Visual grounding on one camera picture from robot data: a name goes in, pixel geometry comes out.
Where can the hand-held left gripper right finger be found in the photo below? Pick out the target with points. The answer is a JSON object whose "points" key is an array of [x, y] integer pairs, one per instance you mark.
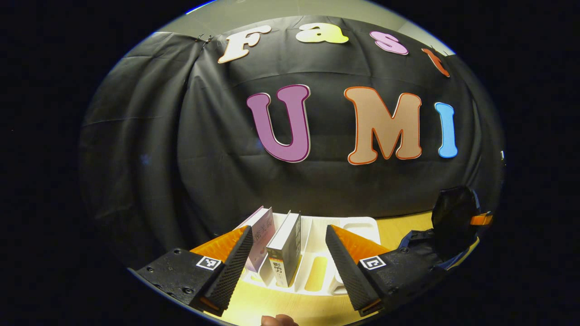
{"points": [[346, 271]]}

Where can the white plastic bookshelf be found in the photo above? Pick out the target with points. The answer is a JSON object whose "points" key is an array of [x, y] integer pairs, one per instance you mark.
{"points": [[317, 244]]}

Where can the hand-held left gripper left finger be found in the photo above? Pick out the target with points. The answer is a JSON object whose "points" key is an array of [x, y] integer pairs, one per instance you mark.
{"points": [[233, 267]]}

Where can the pink cover book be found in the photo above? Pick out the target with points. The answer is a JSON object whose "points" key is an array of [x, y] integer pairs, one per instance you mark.
{"points": [[263, 235]]}

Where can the blue schoolbag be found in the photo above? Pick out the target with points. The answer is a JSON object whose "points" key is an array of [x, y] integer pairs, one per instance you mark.
{"points": [[455, 213]]}

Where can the black backdrop cloth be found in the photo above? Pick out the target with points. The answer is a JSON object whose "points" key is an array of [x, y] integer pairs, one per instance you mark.
{"points": [[136, 158]]}

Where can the black cover book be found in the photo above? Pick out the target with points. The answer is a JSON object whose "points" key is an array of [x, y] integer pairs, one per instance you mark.
{"points": [[281, 258]]}

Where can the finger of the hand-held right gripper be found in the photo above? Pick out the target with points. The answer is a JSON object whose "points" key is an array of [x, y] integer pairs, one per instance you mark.
{"points": [[481, 219]]}

